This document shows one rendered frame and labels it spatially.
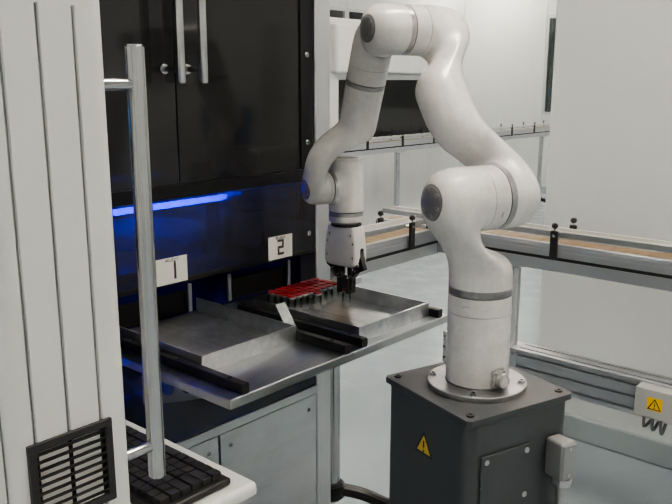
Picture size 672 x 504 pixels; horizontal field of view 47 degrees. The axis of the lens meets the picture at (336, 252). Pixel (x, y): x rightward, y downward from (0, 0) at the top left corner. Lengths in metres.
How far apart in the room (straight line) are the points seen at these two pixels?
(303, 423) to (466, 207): 1.04
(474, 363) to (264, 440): 0.81
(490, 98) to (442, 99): 9.41
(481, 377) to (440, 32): 0.68
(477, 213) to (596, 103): 1.79
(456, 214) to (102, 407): 0.67
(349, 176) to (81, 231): 0.97
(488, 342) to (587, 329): 1.81
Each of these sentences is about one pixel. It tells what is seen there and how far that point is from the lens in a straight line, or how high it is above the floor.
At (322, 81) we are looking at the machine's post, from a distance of 2.07.
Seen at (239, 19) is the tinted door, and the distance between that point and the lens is 1.89.
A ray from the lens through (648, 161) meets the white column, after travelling 3.06.
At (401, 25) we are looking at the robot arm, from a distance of 1.56.
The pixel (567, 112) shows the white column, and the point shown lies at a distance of 3.17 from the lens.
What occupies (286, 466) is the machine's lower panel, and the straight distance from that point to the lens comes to 2.22.
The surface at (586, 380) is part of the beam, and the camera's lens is 2.64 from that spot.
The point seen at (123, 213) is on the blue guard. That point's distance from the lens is 1.69.
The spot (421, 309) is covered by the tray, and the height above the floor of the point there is 0.90.
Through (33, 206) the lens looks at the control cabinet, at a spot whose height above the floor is 1.29.
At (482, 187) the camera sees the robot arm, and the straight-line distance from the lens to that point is 1.39.
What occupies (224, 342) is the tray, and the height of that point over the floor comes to 0.88.
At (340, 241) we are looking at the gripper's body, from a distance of 1.89.
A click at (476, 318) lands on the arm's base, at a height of 1.01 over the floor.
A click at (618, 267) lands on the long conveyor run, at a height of 0.89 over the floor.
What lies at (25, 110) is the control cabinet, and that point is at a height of 1.40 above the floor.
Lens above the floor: 1.43
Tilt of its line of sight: 12 degrees down
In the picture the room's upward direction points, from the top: straight up
